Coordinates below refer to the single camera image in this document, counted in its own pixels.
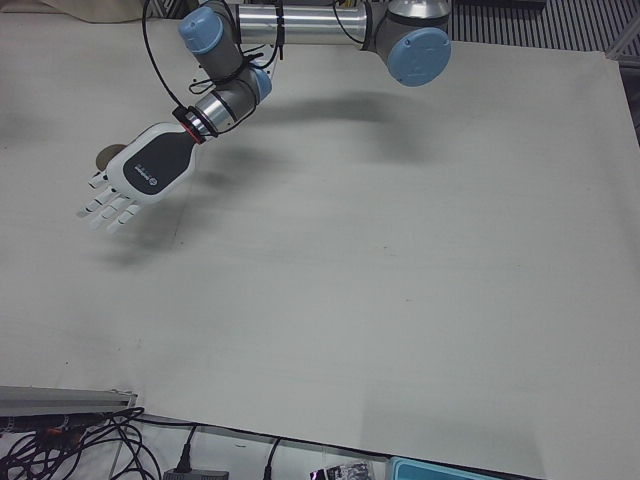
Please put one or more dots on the black white labelled item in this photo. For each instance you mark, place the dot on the black white labelled item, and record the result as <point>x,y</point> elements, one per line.
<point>345,472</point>

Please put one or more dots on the black hub red ports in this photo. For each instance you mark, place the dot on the black hub red ports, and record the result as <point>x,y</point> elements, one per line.
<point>55,429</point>

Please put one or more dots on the beige paper cup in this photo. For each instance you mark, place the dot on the beige paper cup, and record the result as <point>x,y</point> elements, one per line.
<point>107,154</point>

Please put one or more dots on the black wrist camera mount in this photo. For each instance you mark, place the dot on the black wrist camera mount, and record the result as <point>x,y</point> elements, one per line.
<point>181,112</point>

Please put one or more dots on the black power adapter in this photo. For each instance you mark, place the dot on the black power adapter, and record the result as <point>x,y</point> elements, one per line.
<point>195,474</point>

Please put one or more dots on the white table cover sheet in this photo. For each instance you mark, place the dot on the white table cover sheet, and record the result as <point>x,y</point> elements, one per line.
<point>350,275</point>

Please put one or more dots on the aluminium frame corner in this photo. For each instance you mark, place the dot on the aluminium frame corner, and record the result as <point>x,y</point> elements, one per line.
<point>627,45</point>

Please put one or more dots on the white grey robot hand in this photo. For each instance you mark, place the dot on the white grey robot hand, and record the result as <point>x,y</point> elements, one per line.
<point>150,170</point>

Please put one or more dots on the aluminium profile post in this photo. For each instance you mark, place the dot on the aluminium profile post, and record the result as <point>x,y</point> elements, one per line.
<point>60,398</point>

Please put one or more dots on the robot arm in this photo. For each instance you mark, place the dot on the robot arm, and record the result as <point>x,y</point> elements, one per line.
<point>300,22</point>

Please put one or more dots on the light blue storage box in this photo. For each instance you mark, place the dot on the light blue storage box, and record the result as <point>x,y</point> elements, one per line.
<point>425,472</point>

